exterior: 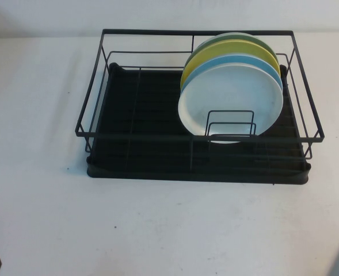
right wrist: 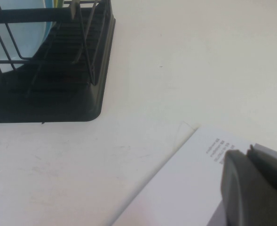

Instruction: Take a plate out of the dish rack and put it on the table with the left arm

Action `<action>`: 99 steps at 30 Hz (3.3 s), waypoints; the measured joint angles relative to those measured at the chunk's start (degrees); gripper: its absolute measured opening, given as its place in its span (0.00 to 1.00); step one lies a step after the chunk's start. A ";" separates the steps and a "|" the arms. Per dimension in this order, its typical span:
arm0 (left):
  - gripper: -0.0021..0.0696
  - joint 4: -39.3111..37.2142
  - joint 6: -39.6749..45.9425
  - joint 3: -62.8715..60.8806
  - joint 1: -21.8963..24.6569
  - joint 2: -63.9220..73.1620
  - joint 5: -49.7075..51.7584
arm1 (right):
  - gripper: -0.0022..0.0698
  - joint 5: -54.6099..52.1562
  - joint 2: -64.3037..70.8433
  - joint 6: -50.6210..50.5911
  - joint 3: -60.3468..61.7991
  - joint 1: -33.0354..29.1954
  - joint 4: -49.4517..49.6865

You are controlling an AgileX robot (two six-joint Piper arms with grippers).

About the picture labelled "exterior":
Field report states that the white plate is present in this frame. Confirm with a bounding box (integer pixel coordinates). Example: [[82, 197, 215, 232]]
[[177, 63, 284, 144]]

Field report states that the yellow plate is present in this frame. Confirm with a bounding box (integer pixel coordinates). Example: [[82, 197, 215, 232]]
[[180, 40, 281, 90]]

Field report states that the green plate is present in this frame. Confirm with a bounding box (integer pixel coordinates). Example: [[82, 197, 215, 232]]
[[199, 32, 280, 63]]

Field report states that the black plastic drip tray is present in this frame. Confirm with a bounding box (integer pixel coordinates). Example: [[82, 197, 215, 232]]
[[86, 63, 313, 185]]

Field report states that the blue plate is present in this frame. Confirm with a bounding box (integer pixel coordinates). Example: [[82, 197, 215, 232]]
[[182, 53, 284, 89]]

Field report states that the black wire dish rack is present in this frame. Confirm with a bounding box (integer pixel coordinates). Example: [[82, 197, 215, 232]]
[[74, 28, 326, 162]]

